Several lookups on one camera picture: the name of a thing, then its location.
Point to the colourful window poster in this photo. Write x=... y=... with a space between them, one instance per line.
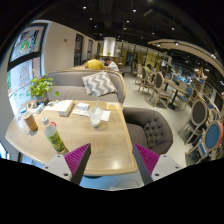
x=26 y=41

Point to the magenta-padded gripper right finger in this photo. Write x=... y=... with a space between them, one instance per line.
x=146 y=158

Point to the dark grey tufted armchair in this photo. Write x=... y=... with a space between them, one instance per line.
x=148 y=128

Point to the small yellow card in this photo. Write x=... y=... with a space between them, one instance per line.
x=112 y=106

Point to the light blue tissue box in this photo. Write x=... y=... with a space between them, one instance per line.
x=39 y=108

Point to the green-labelled clear drink bottle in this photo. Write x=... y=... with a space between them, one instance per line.
x=55 y=137

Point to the group of ceiling spotlights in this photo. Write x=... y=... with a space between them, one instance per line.
x=134 y=10

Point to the clear plastic cup with straw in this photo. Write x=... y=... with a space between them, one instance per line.
x=95 y=118

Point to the white paper napkin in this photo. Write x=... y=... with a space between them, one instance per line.
x=106 y=115

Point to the brown paper cup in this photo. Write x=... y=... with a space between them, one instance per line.
x=30 y=121

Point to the small blue white card box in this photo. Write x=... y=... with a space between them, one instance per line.
x=82 y=106

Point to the white packet strip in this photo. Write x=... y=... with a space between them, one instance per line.
x=80 y=112

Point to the grey curved sofa bench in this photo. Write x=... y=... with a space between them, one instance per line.
x=68 y=85

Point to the group of dining chairs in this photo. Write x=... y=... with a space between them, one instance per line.
x=200 y=115

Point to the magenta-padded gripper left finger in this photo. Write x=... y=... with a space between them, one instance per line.
x=77 y=158

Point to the grey white chevron pillow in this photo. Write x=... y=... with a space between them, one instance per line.
x=99 y=84

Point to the green potted plant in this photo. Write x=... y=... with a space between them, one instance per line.
x=40 y=87

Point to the person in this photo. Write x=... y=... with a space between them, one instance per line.
x=112 y=65
x=94 y=64

